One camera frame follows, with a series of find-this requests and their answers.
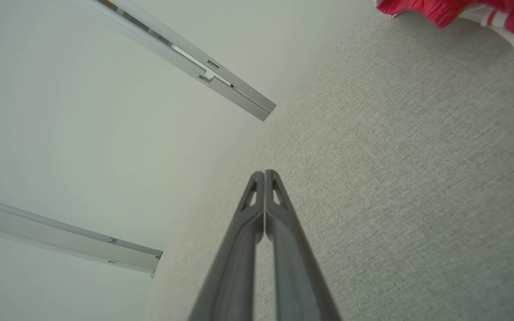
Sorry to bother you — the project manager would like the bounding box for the grey fabric sofa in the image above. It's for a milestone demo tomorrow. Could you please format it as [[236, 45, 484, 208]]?
[[143, 0, 514, 321]]

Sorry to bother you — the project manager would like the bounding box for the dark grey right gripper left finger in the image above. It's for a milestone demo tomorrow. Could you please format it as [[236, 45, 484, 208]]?
[[189, 172, 265, 321]]

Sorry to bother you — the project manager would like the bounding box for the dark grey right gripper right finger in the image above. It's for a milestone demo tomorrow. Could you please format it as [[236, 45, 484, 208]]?
[[264, 169, 342, 321]]

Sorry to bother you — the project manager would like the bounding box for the grey metal double partition post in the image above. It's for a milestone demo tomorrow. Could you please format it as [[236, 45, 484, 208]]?
[[74, 0, 278, 122]]

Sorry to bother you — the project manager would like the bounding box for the red white baseball jersey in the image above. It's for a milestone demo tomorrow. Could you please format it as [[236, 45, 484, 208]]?
[[374, 0, 514, 52]]

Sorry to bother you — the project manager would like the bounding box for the grey metal single partition post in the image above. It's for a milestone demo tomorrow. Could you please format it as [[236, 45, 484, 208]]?
[[0, 193, 164, 278]]

